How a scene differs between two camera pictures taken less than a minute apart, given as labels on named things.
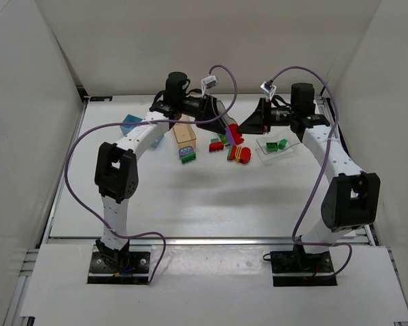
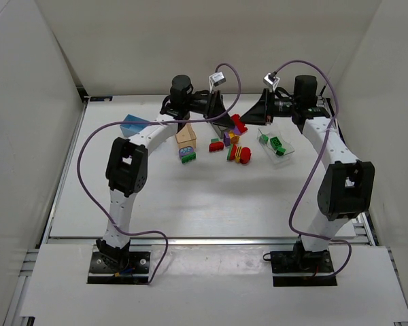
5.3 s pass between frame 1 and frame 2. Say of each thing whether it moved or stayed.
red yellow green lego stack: stayed
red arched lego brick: stayed
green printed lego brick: moved
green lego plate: stayed
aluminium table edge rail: stayed
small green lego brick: moved
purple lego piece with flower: stayed
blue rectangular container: stayed
